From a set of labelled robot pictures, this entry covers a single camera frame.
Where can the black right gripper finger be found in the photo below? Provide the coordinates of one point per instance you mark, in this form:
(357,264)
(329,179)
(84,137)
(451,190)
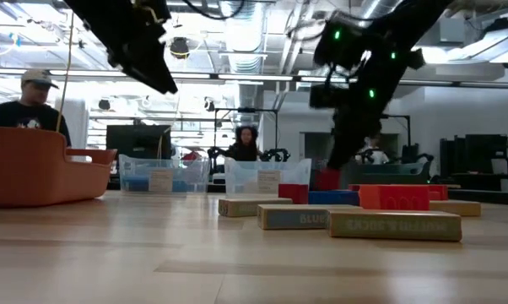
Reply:
(355,139)

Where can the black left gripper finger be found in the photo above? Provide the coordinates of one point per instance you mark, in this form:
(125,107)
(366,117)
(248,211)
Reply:
(144,63)

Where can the blue long lego brick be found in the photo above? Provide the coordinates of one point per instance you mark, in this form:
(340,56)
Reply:
(332,197)

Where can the red rectangular wooden block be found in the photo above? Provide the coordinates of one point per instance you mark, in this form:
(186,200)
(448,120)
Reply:
(293,193)

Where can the plain wooden block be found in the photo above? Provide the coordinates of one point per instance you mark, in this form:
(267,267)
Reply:
(460,208)
(250,207)

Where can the blue curved lego brick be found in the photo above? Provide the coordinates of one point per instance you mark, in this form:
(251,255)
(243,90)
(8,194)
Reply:
(186,186)

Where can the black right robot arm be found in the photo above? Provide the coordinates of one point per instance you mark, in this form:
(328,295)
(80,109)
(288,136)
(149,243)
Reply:
(406,25)

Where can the black background robot arm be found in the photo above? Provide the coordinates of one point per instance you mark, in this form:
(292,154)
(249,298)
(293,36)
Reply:
(275,155)
(215,154)
(410,153)

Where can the person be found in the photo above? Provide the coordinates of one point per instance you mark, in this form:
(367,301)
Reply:
(22,114)
(245,145)
(378,157)

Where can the black ceiling dome fixture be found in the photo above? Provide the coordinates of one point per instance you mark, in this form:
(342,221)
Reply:
(179,47)

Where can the dark green plastic bin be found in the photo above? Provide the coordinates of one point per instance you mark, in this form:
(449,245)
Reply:
(397,175)

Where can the red lego brick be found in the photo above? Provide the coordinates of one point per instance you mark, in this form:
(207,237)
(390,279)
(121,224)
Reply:
(397,196)

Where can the black background monitor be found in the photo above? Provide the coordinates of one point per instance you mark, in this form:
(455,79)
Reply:
(138,141)

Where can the wooden block with green print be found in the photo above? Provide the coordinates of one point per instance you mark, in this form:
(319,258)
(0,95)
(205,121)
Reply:
(393,226)

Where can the white paper bin label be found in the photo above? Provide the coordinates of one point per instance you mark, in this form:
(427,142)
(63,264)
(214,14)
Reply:
(268,181)
(161,181)

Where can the wooden block with blue print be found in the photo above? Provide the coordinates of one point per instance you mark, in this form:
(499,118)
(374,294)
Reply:
(292,218)

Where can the clear plastic bin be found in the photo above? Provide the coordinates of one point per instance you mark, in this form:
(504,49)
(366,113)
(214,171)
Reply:
(241,177)
(186,169)

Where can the black background cabinet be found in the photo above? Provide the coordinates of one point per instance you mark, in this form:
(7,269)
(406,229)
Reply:
(473,156)

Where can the orange plastic bin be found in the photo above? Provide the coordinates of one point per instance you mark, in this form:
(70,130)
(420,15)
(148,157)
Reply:
(34,177)

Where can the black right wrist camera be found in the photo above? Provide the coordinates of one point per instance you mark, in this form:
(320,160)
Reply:
(323,96)

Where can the black background stand frame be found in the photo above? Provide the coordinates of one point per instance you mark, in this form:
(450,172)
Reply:
(245,110)
(408,135)

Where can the silver ventilation duct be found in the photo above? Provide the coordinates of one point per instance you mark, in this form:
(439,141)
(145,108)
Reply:
(245,50)

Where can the black table frame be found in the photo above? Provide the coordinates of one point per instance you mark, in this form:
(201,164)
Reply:
(490,197)

